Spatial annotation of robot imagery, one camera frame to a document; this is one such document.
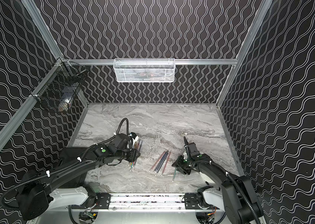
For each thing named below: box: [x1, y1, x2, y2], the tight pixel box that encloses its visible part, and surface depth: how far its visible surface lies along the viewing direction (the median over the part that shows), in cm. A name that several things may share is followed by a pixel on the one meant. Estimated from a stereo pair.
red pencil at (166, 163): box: [160, 150, 172, 177], surface depth 90 cm
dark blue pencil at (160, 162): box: [152, 150, 169, 175], surface depth 90 cm
